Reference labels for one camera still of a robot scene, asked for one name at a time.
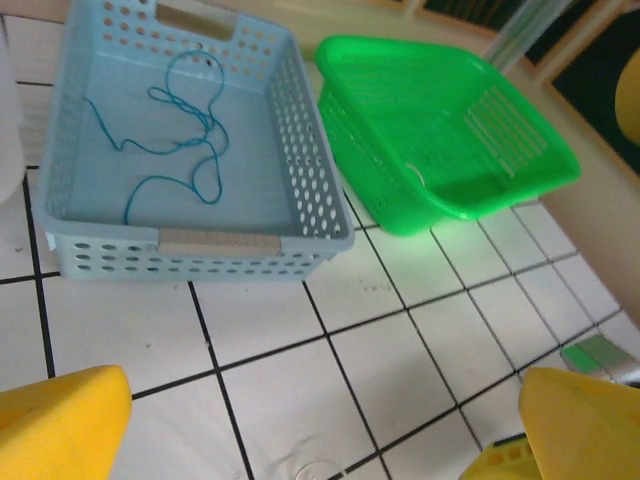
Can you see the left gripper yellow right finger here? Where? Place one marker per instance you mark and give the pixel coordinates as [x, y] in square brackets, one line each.
[585, 435]

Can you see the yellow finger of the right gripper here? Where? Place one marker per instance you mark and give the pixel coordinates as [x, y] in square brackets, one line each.
[505, 462]

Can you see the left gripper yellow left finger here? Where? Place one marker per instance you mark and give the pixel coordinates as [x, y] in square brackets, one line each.
[60, 430]

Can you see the white plastic basket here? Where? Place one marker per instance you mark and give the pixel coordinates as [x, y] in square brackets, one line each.
[7, 125]

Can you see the light blue plastic basket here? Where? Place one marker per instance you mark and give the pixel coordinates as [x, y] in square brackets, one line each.
[250, 150]

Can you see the green plastic basket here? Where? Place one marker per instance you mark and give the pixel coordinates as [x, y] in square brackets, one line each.
[410, 100]

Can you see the aluminium frame post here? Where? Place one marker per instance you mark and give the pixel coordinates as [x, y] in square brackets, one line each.
[520, 30]

